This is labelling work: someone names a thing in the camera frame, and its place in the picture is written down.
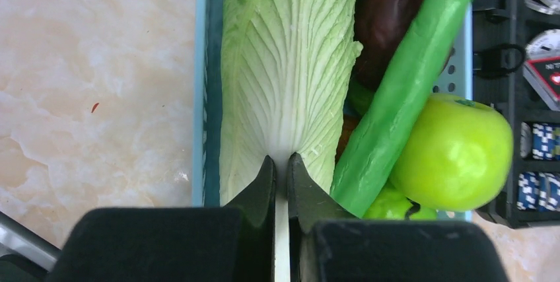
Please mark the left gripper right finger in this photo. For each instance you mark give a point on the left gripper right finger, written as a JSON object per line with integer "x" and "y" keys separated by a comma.
{"x": 308, "y": 204}

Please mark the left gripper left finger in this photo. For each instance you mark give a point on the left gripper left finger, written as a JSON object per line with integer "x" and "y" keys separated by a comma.
{"x": 256, "y": 202}

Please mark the green cucumber toy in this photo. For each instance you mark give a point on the green cucumber toy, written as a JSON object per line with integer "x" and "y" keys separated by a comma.
{"x": 376, "y": 143}

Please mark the green apple toy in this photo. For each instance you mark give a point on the green apple toy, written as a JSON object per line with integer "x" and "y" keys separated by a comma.
{"x": 457, "y": 157}

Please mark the green napa cabbage toy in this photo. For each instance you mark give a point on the green napa cabbage toy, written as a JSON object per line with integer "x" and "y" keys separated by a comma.
{"x": 285, "y": 69}

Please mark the dark red eggplant toy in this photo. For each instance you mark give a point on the dark red eggplant toy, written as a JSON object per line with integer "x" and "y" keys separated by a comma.
{"x": 380, "y": 26}

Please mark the green bell pepper toy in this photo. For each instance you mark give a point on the green bell pepper toy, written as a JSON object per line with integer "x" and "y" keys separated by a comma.
{"x": 390, "y": 203}

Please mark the light blue plastic basket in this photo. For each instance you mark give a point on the light blue plastic basket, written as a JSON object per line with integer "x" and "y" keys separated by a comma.
{"x": 457, "y": 79}

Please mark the red triangle dealer token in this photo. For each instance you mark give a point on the red triangle dealer token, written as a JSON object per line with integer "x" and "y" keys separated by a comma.
{"x": 542, "y": 73}

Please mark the black poker chip case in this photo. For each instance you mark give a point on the black poker chip case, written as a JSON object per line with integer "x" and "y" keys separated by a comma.
{"x": 501, "y": 31}

